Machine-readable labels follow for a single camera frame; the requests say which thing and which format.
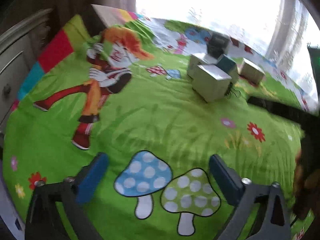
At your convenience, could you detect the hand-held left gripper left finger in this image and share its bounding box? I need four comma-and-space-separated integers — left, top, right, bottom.
24, 152, 110, 240

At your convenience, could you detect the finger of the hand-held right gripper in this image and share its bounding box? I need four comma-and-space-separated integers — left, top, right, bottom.
247, 96, 313, 127

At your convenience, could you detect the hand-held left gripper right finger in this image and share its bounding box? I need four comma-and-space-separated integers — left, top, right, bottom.
209, 154, 292, 240

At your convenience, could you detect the black box with window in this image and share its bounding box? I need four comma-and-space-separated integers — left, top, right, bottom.
207, 33, 231, 57

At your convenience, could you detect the person's right hand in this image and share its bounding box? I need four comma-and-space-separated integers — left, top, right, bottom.
292, 149, 318, 221

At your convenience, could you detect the teal and white box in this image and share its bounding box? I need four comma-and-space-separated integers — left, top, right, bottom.
216, 54, 240, 84

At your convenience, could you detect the green printed blanket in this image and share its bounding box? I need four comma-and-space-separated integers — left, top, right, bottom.
5, 4, 315, 240

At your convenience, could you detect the white dresser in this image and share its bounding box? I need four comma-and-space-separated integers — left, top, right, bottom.
0, 7, 54, 130

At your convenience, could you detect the window frame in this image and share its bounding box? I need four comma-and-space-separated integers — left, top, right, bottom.
264, 0, 311, 61

